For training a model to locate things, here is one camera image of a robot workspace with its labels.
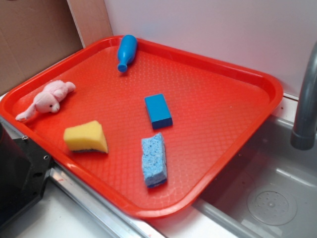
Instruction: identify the grey faucet spout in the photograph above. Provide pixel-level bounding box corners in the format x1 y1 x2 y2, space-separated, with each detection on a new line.
291 45 317 150

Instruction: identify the blue rectangular block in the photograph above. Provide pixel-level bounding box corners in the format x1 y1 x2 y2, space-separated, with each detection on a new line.
145 94 173 130

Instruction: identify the grey toy sink basin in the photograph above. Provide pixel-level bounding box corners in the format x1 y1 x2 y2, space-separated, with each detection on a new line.
148 116 317 238

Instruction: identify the brown cardboard panel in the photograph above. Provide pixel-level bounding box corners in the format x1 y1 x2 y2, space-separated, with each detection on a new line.
0 0 112 94

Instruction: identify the blue plastic bottle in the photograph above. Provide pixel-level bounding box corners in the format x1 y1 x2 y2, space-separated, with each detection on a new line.
117 35 138 73

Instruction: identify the light blue sponge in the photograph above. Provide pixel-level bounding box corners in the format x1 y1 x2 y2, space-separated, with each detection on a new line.
141 133 167 188

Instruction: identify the red plastic tray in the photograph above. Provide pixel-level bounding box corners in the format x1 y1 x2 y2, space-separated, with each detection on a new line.
0 36 283 219

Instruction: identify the yellow sponge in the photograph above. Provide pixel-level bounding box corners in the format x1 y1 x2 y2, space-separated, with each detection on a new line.
63 120 108 153

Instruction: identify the pink plush bunny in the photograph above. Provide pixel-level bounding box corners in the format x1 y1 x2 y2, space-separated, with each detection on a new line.
15 80 76 121

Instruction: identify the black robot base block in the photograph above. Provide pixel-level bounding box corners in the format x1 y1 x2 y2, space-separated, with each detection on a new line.
0 125 53 230

